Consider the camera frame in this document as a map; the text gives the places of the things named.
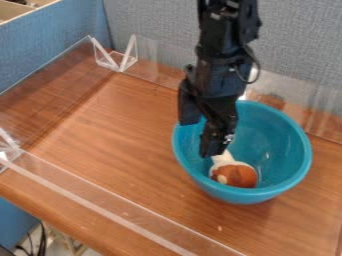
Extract black cables under table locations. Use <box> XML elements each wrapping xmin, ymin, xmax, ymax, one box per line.
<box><xmin>0</xmin><ymin>222</ymin><xmax>51</xmax><ymax>256</ymax></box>

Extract brown and white toy mushroom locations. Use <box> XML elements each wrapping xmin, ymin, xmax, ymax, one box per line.
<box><xmin>209</xmin><ymin>150</ymin><xmax>258</xmax><ymax>188</ymax></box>

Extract clear acrylic back barrier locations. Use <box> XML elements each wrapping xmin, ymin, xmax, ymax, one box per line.
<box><xmin>126</xmin><ymin>36</ymin><xmax>342</xmax><ymax>117</ymax></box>

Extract clear acrylic barrier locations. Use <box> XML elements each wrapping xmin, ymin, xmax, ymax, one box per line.
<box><xmin>0</xmin><ymin>128</ymin><xmax>246</xmax><ymax>256</ymax></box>
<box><xmin>126</xmin><ymin>36</ymin><xmax>342</xmax><ymax>117</ymax></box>

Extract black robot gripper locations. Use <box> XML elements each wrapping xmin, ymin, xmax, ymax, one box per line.
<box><xmin>176</xmin><ymin>53</ymin><xmax>262</xmax><ymax>159</ymax></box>

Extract clear acrylic front barrier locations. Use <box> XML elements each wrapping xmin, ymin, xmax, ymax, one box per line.
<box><xmin>0</xmin><ymin>128</ymin><xmax>246</xmax><ymax>256</ymax></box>

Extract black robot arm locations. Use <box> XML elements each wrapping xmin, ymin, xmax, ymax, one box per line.
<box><xmin>178</xmin><ymin>0</ymin><xmax>262</xmax><ymax>157</ymax></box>

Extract clear acrylic corner bracket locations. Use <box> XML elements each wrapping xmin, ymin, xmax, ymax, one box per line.
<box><xmin>90</xmin><ymin>35</ymin><xmax>139</xmax><ymax>73</ymax></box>

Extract blue plastic bowl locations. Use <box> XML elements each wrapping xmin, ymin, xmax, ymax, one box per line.
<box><xmin>171</xmin><ymin>101</ymin><xmax>313</xmax><ymax>205</ymax></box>

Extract blue partition panel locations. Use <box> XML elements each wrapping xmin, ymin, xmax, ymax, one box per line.
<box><xmin>0</xmin><ymin>0</ymin><xmax>111</xmax><ymax>94</ymax></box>

